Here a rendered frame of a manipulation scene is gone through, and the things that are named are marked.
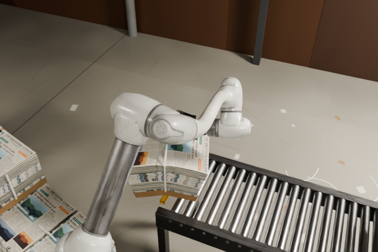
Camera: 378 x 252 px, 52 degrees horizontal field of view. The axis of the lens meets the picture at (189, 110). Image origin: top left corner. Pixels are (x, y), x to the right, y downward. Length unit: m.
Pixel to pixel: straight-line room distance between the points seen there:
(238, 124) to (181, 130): 0.56
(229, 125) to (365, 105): 2.89
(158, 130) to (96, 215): 0.43
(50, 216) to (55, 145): 1.70
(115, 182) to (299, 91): 3.32
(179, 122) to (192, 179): 0.66
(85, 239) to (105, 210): 0.13
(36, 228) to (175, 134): 1.14
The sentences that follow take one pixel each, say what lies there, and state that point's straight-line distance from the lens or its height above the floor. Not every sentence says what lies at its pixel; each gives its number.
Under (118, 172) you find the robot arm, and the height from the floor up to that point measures 1.48.
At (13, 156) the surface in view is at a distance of 2.29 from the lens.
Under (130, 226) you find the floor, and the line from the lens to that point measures 3.14.
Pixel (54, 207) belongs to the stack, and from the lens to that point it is 2.29.
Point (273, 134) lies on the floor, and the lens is 3.90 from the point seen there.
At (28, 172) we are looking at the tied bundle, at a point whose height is 0.98.
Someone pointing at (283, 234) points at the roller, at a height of 0.80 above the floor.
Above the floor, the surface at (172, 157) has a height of 1.18.
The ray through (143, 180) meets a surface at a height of 1.06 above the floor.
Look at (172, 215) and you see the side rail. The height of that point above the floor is 0.80.
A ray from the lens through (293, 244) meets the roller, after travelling 2.15.
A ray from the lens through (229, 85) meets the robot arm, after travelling 1.85.
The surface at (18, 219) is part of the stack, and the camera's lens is 2.30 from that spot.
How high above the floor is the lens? 2.56
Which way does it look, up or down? 39 degrees down
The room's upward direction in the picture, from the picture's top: straight up
